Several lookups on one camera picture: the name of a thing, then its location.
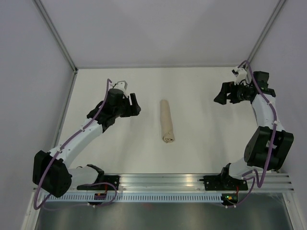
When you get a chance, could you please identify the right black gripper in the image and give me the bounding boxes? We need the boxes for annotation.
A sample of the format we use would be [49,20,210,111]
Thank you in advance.
[214,80,250,105]

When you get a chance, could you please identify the beige cloth napkin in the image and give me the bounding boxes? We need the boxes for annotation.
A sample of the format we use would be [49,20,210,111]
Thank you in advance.
[160,99,175,143]

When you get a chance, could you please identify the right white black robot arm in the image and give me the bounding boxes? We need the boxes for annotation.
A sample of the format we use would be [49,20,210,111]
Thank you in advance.
[214,67,294,189]

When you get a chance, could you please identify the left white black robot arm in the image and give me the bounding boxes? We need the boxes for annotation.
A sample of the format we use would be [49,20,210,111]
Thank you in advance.
[32,88,141,197]

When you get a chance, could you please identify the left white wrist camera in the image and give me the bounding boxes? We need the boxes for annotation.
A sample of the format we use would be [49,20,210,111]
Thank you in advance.
[113,80,128,95]

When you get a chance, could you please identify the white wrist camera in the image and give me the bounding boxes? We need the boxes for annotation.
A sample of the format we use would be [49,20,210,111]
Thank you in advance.
[232,67,250,85]
[113,80,128,95]

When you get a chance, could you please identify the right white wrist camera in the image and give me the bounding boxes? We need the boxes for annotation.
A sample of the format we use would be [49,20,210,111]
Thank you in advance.
[232,67,250,85]

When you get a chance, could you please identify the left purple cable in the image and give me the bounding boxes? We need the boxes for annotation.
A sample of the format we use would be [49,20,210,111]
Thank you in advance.
[33,78,116,210]

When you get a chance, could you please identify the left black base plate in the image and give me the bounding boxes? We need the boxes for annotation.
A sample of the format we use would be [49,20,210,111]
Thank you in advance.
[77,175,120,191]

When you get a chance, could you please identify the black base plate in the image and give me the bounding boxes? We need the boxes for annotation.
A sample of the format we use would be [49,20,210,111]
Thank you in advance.
[200,175,248,191]
[77,175,120,191]

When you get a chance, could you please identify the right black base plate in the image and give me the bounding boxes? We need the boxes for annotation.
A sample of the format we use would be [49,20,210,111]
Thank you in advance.
[200,175,248,191]

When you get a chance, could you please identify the white slotted cable duct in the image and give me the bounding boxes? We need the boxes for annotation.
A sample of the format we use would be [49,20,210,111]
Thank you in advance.
[47,192,223,203]

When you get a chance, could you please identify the aluminium mounting rail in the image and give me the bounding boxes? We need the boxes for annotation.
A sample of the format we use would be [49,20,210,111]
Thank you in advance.
[32,173,295,192]

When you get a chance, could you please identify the right aluminium frame post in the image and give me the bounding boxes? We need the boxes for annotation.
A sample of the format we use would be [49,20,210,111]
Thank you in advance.
[247,0,287,63]

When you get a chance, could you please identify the aluminium frame post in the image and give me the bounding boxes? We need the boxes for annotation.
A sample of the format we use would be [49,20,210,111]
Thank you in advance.
[32,0,78,73]
[247,0,287,63]

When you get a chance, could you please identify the left aluminium frame post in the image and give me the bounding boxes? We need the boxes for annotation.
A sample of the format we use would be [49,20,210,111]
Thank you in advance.
[32,0,78,73]

